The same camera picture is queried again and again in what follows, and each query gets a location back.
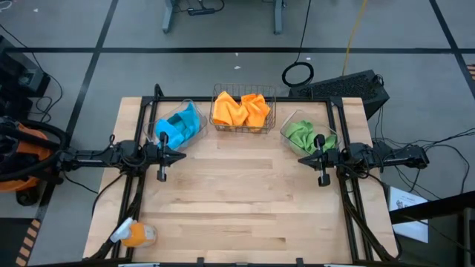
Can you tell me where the copper wire basket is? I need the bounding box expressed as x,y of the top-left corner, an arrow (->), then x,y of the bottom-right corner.
209,82 -> 278,135

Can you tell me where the black cable with coil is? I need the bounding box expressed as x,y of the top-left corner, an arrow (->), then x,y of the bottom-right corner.
281,0 -> 315,89

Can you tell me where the grey desk leg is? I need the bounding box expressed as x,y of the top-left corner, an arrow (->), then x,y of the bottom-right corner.
162,0 -> 176,35
273,0 -> 285,36

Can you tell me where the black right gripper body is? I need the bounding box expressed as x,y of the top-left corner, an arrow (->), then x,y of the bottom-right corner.
314,133 -> 349,188

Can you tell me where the clear plastic bin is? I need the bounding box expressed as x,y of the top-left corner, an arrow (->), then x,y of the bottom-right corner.
279,108 -> 341,159
143,98 -> 209,153

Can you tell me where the white printed paper sheet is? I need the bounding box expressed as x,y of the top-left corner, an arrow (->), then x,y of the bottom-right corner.
387,185 -> 430,244

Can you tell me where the black power strip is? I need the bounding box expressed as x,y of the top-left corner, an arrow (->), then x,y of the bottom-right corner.
187,7 -> 217,17

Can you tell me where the black equipment box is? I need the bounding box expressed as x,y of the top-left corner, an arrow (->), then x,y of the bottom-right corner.
0,35 -> 51,120

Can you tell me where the orange microfiber towel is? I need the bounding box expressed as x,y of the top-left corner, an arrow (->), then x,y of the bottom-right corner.
240,93 -> 272,129
212,90 -> 249,128

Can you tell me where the black metal table frame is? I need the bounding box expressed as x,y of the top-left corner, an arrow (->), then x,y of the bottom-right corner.
88,83 -> 402,263

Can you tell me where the yellow cable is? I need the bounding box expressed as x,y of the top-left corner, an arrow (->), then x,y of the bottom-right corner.
341,0 -> 369,76

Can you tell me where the orange and black vacuum cleaner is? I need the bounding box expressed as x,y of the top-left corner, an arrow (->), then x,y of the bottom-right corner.
0,116 -> 75,207

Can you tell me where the orange spray bottle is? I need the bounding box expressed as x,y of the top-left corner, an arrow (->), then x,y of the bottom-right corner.
110,217 -> 158,248

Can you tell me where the black shelf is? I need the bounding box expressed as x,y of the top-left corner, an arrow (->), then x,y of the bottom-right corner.
388,190 -> 475,267

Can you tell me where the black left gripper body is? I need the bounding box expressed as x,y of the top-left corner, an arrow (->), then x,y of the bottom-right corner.
143,132 -> 170,182

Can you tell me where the black perforated computer case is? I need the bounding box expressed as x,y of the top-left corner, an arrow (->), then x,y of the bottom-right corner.
288,69 -> 390,120

